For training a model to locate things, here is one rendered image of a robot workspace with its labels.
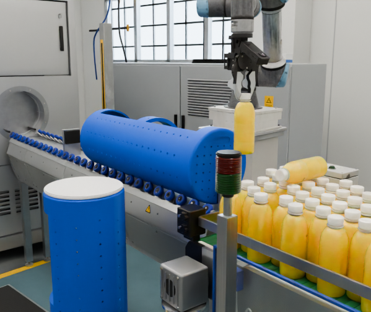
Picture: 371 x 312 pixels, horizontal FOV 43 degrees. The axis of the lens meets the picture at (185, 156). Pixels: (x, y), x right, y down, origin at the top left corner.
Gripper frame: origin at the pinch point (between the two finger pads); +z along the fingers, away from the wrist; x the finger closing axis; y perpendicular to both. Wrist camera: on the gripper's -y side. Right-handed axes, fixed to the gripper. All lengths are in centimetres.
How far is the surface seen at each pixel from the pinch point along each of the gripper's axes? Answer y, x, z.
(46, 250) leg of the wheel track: 210, 18, 125
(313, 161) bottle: -20.1, -12.2, 20.4
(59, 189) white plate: 34, 54, 32
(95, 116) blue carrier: 93, 18, 14
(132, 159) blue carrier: 49, 19, 28
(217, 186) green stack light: -34, 34, 18
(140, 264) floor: 170, -40, 135
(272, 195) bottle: -18.6, 3.4, 29.5
